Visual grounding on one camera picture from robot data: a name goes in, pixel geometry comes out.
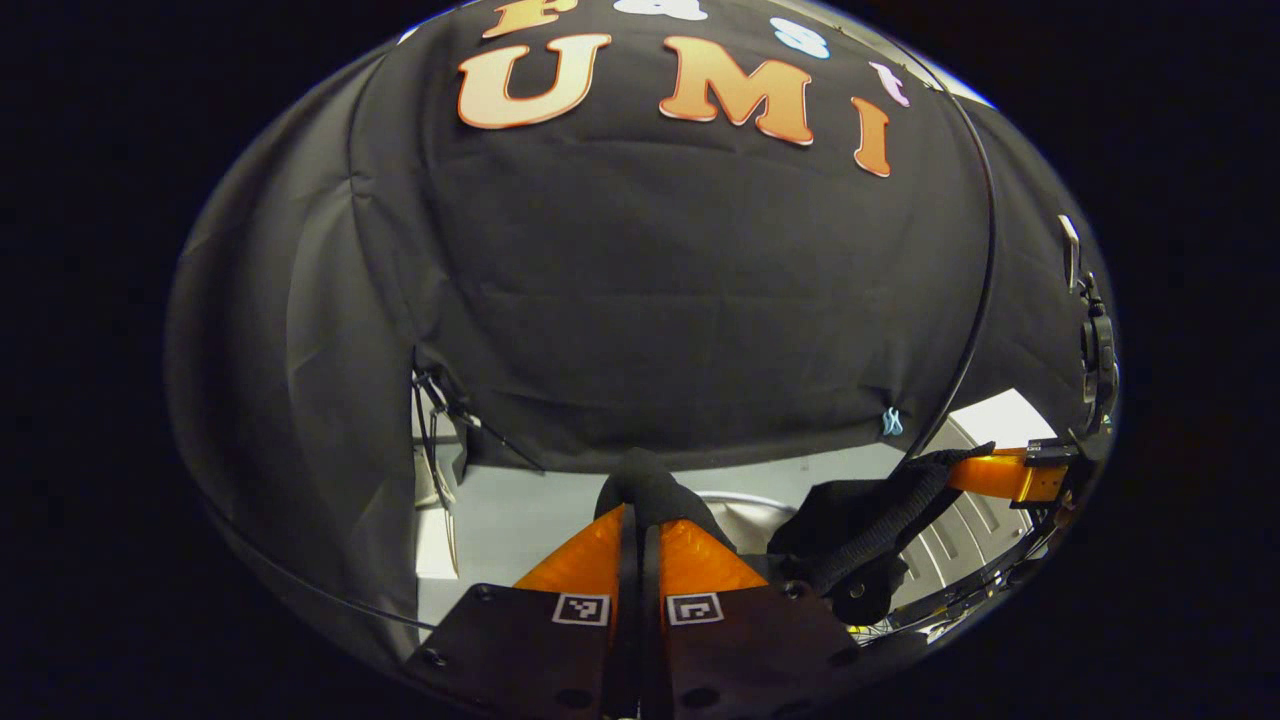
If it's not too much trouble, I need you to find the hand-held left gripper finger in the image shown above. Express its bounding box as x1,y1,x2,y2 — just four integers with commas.
641,515,863,720
405,503,641,720

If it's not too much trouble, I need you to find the black knit sweater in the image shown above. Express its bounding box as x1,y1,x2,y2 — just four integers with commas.
595,442,998,628

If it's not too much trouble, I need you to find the white board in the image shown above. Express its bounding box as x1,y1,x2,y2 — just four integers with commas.
945,388,1058,451

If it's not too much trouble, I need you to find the black backdrop cloth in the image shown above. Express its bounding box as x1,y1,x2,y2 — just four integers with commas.
165,0,1116,661

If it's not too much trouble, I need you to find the thin black cable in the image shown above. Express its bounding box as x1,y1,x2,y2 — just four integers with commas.
410,365,546,521

